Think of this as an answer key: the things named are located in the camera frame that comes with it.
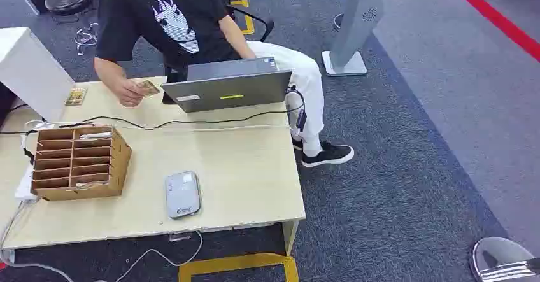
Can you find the person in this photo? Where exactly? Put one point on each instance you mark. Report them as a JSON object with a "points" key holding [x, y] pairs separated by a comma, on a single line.
{"points": [[185, 23]]}

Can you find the printed card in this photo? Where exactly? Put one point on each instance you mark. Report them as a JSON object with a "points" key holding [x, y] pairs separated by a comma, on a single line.
{"points": [[150, 88]]}

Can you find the white power strip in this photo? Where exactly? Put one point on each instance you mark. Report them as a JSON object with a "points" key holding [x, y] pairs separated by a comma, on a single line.
{"points": [[25, 187]]}

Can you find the red floor tape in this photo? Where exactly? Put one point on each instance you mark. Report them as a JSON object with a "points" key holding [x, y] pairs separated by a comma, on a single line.
{"points": [[498, 18]]}

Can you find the wooden card box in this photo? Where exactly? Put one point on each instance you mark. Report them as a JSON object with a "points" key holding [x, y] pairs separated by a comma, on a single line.
{"points": [[84, 174]]}

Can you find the white cabinet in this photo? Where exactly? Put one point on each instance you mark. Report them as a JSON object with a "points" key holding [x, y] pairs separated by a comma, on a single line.
{"points": [[29, 69]]}

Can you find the grey floor stand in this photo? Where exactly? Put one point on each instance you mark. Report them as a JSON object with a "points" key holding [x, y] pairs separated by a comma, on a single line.
{"points": [[356, 23]]}

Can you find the person's right hand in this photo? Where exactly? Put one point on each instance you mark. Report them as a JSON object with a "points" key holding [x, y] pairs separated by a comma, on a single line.
{"points": [[126, 93]]}

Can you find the grey card reader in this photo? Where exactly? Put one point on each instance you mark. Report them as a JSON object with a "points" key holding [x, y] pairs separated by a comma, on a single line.
{"points": [[182, 195]]}

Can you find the grey laptop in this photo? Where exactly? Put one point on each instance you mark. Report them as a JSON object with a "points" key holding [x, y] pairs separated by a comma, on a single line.
{"points": [[228, 90]]}

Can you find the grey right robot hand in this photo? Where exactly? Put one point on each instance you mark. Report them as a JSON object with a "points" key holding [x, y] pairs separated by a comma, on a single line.
{"points": [[500, 250]]}

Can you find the pale wooden desk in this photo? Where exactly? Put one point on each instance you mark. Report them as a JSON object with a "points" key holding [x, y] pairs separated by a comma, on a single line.
{"points": [[219, 174]]}

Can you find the white card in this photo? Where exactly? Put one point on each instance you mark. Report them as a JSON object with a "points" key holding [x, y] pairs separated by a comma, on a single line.
{"points": [[95, 136]]}

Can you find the yellow floor tape frame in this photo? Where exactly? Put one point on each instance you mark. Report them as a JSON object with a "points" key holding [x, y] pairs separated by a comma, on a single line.
{"points": [[236, 264]]}

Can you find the black power adapter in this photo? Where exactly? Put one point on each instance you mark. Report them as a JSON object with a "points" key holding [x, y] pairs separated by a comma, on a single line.
{"points": [[301, 120]]}

